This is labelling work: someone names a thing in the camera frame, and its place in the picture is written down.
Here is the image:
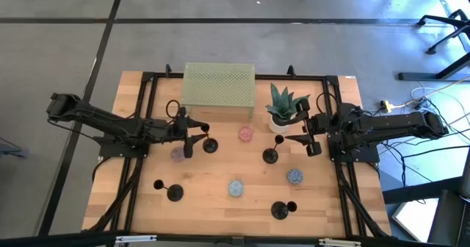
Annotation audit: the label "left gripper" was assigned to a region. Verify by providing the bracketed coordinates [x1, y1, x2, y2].
[167, 106, 211, 159]

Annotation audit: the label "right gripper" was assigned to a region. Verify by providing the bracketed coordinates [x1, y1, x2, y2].
[281, 100, 330, 158]

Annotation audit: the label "black candlestick holder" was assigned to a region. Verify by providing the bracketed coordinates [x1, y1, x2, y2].
[201, 125, 220, 154]
[270, 200, 298, 221]
[261, 134, 286, 165]
[153, 179, 184, 203]

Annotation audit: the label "light blue patterned candle tin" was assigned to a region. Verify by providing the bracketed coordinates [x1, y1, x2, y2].
[228, 179, 245, 198]

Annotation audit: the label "white plant pot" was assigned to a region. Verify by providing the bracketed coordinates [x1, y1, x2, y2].
[268, 113, 294, 135]

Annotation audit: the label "green snake plant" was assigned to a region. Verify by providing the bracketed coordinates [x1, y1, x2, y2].
[265, 82, 311, 126]

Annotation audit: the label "green perforated metal shelf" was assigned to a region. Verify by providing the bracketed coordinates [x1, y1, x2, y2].
[179, 62, 257, 120]

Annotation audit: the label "black floor beam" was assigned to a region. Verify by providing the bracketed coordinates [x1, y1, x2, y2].
[381, 176, 464, 204]

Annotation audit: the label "black desk foot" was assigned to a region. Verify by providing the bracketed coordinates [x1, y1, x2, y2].
[397, 51, 470, 82]

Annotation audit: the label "white panel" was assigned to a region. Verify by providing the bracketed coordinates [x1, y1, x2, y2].
[391, 198, 438, 243]

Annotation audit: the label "dark grey chair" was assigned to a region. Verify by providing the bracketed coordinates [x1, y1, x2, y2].
[427, 151, 470, 247]

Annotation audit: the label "black office chair base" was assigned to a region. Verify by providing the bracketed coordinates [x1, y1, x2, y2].
[416, 8, 470, 55]

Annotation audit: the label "dark chair leg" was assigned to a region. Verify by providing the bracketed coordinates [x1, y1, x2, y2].
[0, 136, 29, 160]

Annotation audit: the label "black aluminium table frame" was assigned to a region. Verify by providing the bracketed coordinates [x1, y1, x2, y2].
[87, 63, 392, 239]

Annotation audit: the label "black cable bundle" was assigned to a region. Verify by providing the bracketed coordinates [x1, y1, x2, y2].
[336, 162, 391, 237]
[90, 157, 142, 233]

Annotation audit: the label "black floor cables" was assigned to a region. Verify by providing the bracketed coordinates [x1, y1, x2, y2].
[377, 98, 470, 206]

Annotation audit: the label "silver metal bracket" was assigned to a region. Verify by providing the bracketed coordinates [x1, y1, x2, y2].
[115, 235, 158, 245]
[318, 237, 363, 247]

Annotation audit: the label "white floor cable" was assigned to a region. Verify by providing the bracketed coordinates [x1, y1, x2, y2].
[402, 85, 470, 110]

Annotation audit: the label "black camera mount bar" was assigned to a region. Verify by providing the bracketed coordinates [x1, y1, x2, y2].
[0, 231, 470, 247]

